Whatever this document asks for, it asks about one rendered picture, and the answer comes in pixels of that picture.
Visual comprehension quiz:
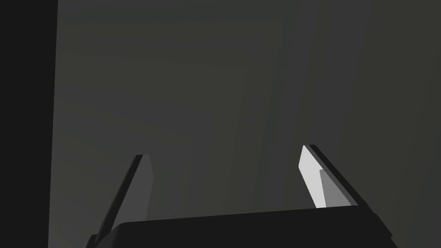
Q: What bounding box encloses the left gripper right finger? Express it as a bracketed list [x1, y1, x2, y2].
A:
[298, 144, 360, 209]

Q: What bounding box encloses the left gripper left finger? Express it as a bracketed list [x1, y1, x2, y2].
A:
[95, 154, 154, 244]

